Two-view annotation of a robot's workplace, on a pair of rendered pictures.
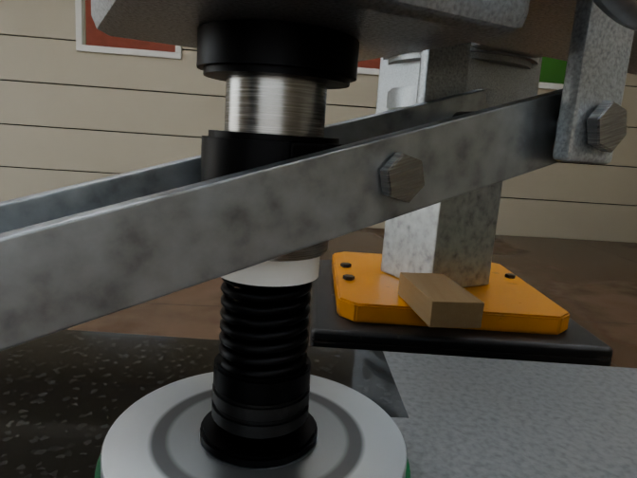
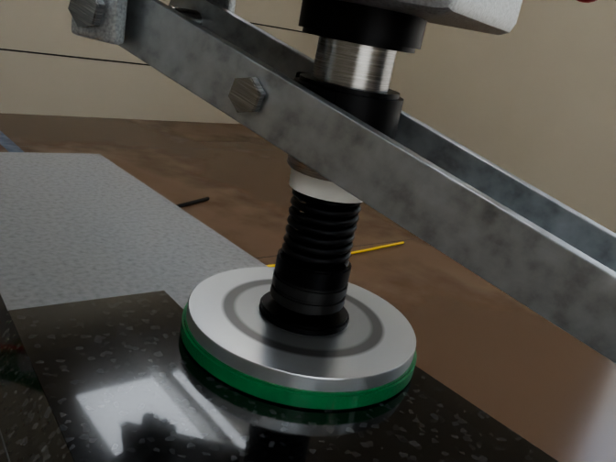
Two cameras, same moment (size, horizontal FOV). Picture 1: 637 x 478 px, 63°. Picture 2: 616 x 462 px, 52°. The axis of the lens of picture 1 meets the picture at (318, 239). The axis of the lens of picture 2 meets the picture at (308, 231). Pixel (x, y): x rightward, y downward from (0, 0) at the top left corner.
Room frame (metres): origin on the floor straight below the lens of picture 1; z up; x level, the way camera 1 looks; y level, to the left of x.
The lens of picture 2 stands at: (0.67, 0.44, 1.15)
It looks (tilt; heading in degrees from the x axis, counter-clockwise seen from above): 19 degrees down; 232
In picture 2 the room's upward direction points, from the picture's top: 11 degrees clockwise
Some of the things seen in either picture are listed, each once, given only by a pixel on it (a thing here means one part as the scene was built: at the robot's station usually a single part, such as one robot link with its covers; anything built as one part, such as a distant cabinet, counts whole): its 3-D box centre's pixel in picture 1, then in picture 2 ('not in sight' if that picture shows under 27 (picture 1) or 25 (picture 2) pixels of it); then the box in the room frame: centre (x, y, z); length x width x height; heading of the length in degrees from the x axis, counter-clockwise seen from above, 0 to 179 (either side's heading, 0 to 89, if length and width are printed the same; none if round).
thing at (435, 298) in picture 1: (437, 298); not in sight; (1.00, -0.25, 0.81); 0.20 x 0.10 x 0.05; 9
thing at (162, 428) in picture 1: (259, 440); (302, 319); (0.34, 0.03, 0.89); 0.21 x 0.21 x 0.01
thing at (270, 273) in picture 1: (268, 247); (332, 170); (0.34, 0.03, 1.03); 0.07 x 0.07 x 0.04
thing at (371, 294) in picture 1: (432, 284); not in sight; (1.26, -0.29, 0.76); 0.49 x 0.49 x 0.05; 1
